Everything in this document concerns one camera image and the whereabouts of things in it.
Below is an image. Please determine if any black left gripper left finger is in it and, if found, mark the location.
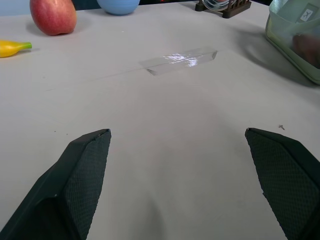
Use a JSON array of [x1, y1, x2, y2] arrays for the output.
[[0, 128, 112, 240]]

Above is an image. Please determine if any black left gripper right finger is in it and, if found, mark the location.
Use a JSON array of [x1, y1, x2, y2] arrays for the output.
[[244, 127, 320, 240]]

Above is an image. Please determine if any clear plastic container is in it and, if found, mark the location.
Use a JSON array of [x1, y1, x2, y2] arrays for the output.
[[264, 0, 320, 85]]

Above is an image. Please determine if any person's hand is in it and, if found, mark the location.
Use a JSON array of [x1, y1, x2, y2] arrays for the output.
[[291, 32, 320, 71]]

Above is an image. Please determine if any yellow toy banana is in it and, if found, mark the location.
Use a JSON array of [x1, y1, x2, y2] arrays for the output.
[[0, 39, 33, 59]]

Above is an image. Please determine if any clear tape strip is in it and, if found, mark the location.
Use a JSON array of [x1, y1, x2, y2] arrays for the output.
[[138, 47, 218, 77]]

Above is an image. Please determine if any red apple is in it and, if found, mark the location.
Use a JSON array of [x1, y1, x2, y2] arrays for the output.
[[29, 0, 78, 37]]

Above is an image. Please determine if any dark wooden rack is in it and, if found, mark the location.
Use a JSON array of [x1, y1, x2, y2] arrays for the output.
[[194, 0, 252, 19]]

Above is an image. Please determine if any blue ceramic bowl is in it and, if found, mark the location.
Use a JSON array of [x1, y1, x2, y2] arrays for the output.
[[96, 0, 141, 16]]

